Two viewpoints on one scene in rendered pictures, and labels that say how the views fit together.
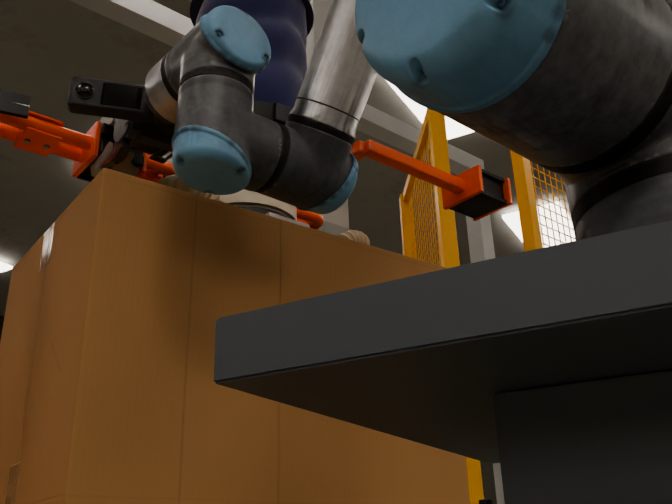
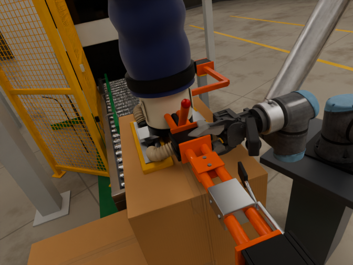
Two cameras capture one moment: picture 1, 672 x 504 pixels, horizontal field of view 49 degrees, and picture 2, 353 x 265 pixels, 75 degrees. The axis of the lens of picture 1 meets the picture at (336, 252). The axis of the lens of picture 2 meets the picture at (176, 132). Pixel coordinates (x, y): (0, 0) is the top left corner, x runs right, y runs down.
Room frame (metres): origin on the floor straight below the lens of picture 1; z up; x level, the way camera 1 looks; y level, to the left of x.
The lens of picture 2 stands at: (0.79, 0.79, 1.55)
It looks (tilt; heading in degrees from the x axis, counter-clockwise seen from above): 33 degrees down; 299
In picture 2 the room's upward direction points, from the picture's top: 11 degrees counter-clockwise
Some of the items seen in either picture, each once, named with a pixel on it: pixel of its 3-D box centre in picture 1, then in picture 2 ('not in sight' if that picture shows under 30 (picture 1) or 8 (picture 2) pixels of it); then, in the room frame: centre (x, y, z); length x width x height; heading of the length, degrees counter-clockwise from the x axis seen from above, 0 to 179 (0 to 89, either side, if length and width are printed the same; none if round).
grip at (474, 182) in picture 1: (476, 193); (202, 66); (1.15, -0.25, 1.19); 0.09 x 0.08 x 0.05; 40
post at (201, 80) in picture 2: not in sight; (206, 122); (1.36, -0.83, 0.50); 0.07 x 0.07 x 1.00; 42
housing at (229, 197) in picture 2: not in sight; (230, 203); (0.86, 0.51, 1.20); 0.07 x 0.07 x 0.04; 40
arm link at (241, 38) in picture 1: (217, 59); (291, 110); (0.76, 0.14, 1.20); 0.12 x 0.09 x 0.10; 42
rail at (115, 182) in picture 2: not in sight; (106, 120); (2.38, -0.72, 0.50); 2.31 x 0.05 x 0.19; 132
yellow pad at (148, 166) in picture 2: not in sight; (147, 137); (1.23, 0.21, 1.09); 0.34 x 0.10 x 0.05; 130
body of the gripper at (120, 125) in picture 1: (156, 117); (238, 125); (0.89, 0.25, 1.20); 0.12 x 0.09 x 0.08; 42
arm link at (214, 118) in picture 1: (221, 136); (287, 139); (0.76, 0.13, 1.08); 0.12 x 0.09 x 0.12; 130
